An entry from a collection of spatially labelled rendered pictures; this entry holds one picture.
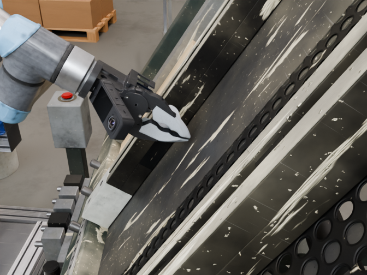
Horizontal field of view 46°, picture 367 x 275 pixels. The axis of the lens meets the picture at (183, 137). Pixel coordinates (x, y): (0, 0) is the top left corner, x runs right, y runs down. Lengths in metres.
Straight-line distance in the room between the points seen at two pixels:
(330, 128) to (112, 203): 0.74
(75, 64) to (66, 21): 4.25
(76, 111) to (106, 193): 0.60
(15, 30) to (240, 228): 0.50
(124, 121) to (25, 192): 2.08
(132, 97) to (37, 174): 2.15
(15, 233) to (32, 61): 1.49
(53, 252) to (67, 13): 3.87
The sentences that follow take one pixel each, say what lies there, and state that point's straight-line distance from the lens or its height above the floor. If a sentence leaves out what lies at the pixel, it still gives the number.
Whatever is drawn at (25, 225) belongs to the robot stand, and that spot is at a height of 0.21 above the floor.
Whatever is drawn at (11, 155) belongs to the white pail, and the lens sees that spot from 2.85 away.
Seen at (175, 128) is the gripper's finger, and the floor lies 1.23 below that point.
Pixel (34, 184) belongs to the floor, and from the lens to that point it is 2.78.
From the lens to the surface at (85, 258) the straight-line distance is 1.01.
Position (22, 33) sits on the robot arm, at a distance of 0.74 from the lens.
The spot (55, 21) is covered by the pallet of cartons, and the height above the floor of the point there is 0.22.
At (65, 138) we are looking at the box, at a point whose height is 0.79.
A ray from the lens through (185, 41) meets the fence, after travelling 1.20.
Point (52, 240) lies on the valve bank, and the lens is 1.27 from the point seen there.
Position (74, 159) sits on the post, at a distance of 1.70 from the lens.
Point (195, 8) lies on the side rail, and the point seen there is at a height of 1.25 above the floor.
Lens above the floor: 1.63
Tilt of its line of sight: 32 degrees down
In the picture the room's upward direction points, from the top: straight up
